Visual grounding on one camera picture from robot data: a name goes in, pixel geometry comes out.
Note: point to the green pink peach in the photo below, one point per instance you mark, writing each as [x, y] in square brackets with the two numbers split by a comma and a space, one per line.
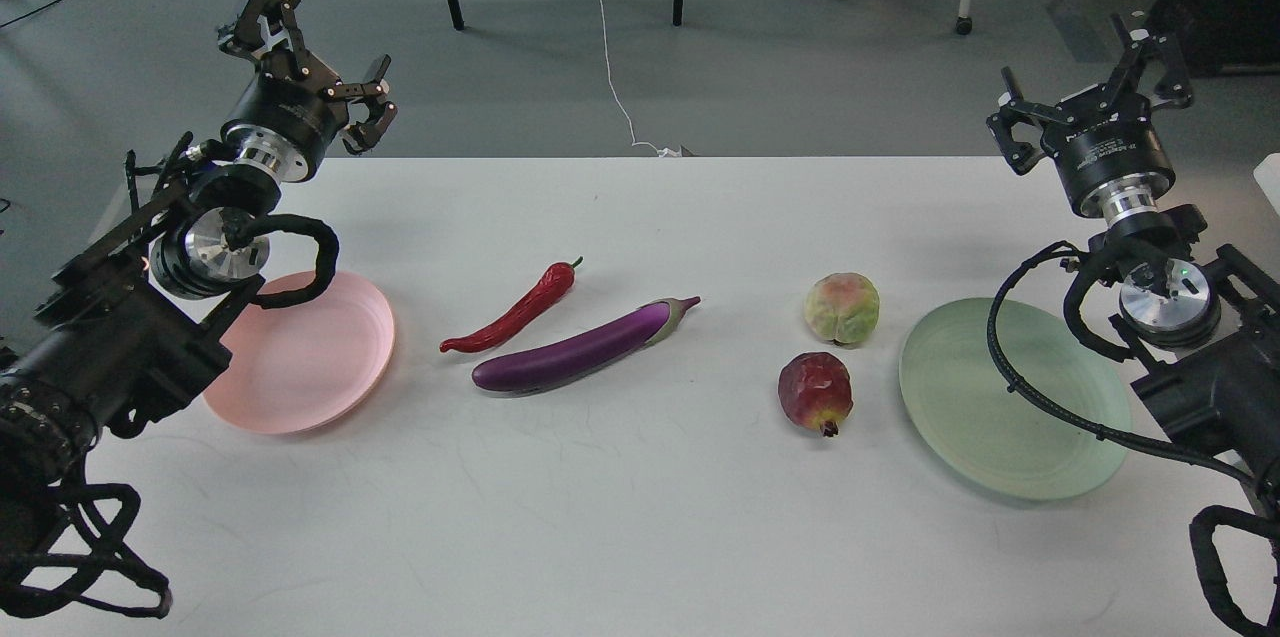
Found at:
[842, 308]

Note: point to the purple eggplant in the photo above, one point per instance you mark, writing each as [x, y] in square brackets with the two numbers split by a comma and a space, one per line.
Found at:
[565, 361]

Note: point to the pink plate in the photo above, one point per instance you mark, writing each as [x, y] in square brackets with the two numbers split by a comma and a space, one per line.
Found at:
[298, 368]

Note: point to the red chili pepper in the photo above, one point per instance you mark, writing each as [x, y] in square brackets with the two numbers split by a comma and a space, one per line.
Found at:
[553, 284]

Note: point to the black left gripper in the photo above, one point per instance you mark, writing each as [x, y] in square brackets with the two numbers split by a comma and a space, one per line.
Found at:
[284, 128]

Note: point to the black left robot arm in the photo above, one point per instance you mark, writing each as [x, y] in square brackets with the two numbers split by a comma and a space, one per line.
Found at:
[134, 328]

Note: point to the red pomegranate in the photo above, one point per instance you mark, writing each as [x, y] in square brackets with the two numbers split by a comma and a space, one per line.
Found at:
[815, 393]

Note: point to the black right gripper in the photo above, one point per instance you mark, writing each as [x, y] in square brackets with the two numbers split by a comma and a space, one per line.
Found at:
[1105, 152]

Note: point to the black cabinet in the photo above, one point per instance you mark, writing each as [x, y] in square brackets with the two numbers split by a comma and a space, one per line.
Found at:
[1221, 37]

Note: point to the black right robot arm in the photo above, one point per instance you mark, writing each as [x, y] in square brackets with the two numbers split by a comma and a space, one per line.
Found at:
[1204, 331]

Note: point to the green plate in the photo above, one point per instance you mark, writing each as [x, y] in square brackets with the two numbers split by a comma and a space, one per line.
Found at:
[962, 407]

